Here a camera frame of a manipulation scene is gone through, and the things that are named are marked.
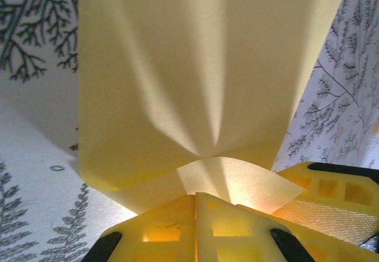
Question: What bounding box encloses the floral tablecloth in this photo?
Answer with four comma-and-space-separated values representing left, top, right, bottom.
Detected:
0, 0, 379, 262

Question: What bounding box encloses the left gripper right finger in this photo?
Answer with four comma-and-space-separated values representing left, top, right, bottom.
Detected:
195, 192, 371, 262

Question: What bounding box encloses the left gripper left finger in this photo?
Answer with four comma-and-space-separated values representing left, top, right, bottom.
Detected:
88, 195, 197, 262

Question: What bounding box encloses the yellow paper sheet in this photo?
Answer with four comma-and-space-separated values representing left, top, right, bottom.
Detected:
77, 0, 352, 216

